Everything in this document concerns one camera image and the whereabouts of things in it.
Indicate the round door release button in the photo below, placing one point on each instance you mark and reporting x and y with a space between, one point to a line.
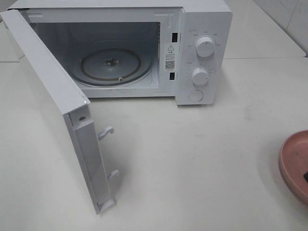
196 95

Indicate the white microwave door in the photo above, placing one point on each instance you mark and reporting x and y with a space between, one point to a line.
63 105

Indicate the white warning label sticker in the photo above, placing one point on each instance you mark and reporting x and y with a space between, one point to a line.
170 56

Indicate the pink round plate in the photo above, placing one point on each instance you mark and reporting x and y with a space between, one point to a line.
293 164

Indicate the white microwave oven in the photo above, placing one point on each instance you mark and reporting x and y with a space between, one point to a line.
66 26

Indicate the white microwave knob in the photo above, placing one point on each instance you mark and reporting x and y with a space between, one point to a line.
205 46
200 76

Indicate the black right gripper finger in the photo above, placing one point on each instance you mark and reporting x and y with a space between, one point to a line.
306 177

